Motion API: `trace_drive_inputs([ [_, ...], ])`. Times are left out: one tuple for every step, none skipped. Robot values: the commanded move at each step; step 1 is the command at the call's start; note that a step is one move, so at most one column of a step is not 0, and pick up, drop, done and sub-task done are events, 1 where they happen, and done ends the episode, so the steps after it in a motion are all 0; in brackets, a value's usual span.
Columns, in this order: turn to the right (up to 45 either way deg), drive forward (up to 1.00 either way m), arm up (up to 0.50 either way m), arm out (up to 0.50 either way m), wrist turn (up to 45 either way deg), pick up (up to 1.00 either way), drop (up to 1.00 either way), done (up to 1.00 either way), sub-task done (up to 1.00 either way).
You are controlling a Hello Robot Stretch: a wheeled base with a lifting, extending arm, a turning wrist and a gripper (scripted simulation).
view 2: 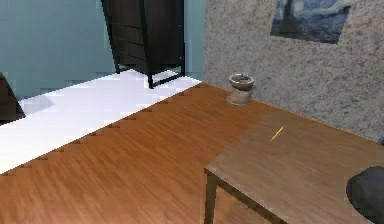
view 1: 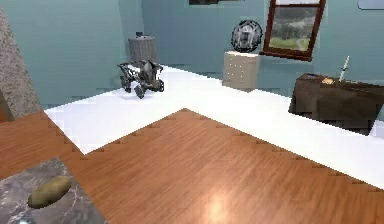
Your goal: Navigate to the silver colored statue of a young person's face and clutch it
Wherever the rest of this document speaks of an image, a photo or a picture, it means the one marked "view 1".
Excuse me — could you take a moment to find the round silver face statue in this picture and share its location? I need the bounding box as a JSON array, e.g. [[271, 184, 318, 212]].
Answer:
[[230, 19, 264, 54]]

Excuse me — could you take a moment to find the cream chest of drawers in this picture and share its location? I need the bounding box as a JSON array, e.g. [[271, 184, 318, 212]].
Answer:
[[222, 50, 261, 91]]

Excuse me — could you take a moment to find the grey ribbed waste bin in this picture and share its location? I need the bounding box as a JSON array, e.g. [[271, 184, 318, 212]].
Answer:
[[127, 31, 159, 66]]

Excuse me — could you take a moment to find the red-brown framed window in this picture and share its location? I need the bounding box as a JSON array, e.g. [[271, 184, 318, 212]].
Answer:
[[259, 0, 327, 63]]

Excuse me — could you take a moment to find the dark brown wooden table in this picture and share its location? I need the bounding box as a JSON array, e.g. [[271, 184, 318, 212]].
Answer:
[[288, 72, 384, 137]]

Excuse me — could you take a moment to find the white candle stick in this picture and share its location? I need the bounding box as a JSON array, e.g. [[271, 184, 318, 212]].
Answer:
[[338, 55, 351, 83]]

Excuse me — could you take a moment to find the brown potato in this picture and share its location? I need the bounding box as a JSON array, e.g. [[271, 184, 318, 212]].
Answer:
[[27, 175, 73, 210]]

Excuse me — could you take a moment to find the grey marble counter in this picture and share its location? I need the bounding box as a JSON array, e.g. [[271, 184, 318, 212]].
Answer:
[[0, 157, 108, 224]]

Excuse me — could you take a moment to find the speckled grey stone pillar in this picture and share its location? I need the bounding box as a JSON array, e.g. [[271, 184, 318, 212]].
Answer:
[[0, 7, 44, 122]]

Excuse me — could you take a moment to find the dark framed wall picture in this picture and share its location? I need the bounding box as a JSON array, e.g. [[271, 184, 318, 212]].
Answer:
[[188, 0, 242, 6]]

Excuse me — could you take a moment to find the pale blue wall panel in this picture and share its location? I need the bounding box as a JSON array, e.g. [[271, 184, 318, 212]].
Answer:
[[357, 0, 384, 11]]

